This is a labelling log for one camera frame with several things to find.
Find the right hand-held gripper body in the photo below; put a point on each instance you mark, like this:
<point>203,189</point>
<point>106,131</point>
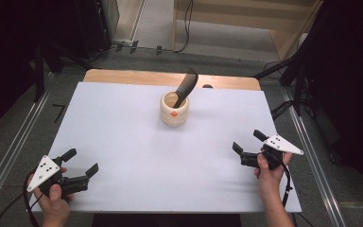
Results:
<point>280,145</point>

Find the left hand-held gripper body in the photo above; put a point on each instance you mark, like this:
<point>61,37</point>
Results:
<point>45,171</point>

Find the cream ribbed cup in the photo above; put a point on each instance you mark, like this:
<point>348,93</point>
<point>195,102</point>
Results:
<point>174,114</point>

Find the person's right hand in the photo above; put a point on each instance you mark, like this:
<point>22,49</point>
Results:
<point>269,178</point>

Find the person's left hand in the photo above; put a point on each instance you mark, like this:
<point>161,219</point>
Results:
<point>55,206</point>

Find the black metal stand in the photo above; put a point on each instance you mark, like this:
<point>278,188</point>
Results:
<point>297,82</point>
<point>39,72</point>

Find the white board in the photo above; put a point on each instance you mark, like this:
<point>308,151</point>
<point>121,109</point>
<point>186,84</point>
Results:
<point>157,164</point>

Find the light wooden shelf unit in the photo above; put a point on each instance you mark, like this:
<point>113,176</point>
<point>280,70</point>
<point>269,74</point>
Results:
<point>233,28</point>

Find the dark cabinet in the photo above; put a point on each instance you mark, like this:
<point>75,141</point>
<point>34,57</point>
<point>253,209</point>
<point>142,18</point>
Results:
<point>91,25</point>

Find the aluminium floor rail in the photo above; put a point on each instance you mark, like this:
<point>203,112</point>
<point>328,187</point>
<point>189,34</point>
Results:
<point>312,157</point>
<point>15,142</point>

